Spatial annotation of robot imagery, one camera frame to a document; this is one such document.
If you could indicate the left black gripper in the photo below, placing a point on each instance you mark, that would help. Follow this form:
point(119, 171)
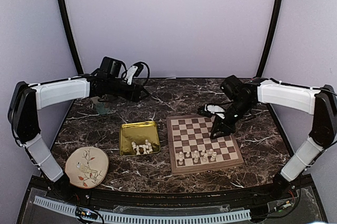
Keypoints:
point(134, 95)

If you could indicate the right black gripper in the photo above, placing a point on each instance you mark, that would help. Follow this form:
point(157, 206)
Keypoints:
point(219, 124)

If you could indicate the white chess queen piece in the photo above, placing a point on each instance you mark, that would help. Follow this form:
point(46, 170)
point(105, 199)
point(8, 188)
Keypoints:
point(213, 156)

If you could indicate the white chess king piece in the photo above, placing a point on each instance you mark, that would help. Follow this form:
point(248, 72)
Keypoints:
point(205, 158)

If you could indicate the wooden chess board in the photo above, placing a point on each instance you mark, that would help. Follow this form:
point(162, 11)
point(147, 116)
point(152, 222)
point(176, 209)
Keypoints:
point(188, 133)

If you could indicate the white bishop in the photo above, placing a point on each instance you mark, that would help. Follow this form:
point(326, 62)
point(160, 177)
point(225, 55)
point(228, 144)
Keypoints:
point(196, 159)

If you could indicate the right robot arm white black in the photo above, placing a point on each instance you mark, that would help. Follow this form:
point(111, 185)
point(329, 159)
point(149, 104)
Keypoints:
point(320, 102)

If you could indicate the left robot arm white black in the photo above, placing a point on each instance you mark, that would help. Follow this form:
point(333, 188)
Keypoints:
point(28, 99)

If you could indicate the cream ceramic mug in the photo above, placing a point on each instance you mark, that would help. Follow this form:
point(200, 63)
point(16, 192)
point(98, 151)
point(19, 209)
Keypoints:
point(102, 108)

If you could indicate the gold metal tray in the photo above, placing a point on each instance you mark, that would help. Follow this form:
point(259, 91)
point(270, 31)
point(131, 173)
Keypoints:
point(139, 138)

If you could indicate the round bird painted plate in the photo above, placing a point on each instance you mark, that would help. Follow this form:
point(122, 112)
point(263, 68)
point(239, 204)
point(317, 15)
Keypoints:
point(87, 167)

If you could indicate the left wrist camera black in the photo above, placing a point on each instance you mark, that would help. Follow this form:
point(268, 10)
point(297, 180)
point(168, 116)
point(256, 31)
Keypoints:
point(110, 68)

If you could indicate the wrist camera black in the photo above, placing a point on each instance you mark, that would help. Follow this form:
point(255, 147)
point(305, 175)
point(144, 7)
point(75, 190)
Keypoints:
point(231, 87)
point(110, 68)

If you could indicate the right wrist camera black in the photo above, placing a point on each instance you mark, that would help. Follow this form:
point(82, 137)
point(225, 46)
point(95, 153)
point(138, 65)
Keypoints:
point(231, 87)

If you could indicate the grey slotted cable duct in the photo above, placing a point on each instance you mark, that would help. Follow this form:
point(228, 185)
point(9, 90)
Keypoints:
point(140, 215)

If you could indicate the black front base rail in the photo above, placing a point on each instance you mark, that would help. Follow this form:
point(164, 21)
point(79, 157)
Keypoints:
point(255, 197)

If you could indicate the left black frame post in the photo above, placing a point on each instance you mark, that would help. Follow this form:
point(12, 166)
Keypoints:
point(69, 36)

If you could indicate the black frame post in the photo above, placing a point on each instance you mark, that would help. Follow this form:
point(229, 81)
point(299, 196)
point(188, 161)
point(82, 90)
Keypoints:
point(69, 36)
point(269, 37)

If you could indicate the right black frame post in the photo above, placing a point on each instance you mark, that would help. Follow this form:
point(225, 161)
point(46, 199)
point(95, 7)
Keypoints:
point(269, 37)

